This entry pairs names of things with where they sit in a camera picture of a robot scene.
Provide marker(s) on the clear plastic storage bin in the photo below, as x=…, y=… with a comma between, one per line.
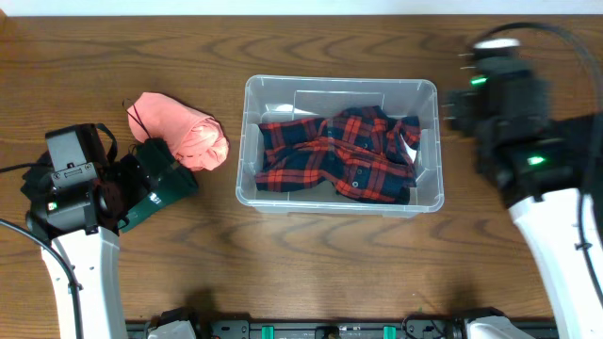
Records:
x=272, y=98

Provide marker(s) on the pink garment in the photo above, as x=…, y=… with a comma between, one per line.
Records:
x=194, y=138

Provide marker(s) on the black garment with tape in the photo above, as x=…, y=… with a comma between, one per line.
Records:
x=38, y=180

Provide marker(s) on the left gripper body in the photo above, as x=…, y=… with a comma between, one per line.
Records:
x=123, y=186

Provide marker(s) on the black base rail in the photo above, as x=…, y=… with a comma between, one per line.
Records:
x=481, y=323

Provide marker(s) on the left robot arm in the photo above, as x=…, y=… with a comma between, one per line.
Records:
x=80, y=194

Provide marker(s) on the red navy plaid shirt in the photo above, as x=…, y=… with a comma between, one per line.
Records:
x=361, y=151

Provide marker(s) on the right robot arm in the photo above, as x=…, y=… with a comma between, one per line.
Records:
x=537, y=169

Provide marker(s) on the dark green garment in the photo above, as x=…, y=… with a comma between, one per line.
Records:
x=173, y=181

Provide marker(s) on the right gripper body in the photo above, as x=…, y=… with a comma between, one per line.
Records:
x=456, y=106

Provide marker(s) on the large black garment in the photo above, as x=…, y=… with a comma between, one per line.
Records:
x=577, y=133

